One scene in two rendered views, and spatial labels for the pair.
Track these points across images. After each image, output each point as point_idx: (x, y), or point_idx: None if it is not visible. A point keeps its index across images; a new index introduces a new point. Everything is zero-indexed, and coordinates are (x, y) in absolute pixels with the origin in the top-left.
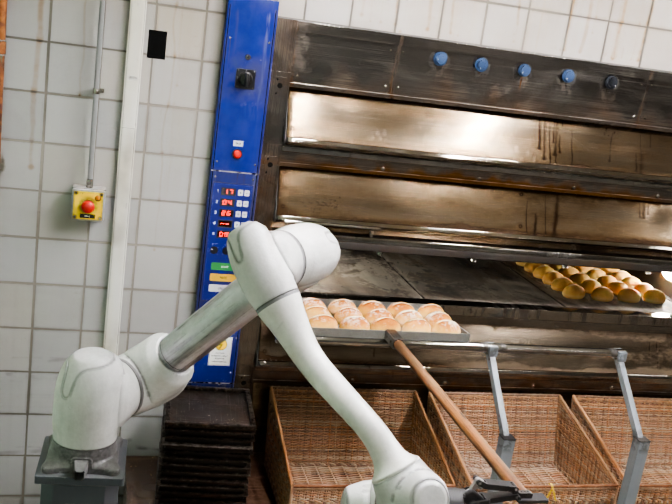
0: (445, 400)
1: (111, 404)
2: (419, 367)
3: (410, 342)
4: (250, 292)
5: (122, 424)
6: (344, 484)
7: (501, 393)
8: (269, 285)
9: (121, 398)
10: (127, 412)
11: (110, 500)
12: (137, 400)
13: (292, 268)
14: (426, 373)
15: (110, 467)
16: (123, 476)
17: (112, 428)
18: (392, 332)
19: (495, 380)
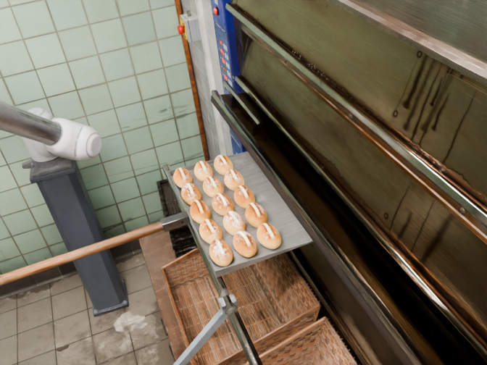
0: (27, 266)
1: (26, 141)
2: (97, 242)
3: (194, 236)
4: None
5: (43, 156)
6: (172, 295)
7: (196, 343)
8: None
9: (32, 141)
10: (40, 150)
11: (40, 187)
12: (44, 148)
13: None
14: (82, 248)
15: (33, 171)
16: (32, 179)
17: (34, 153)
18: (177, 215)
19: (204, 329)
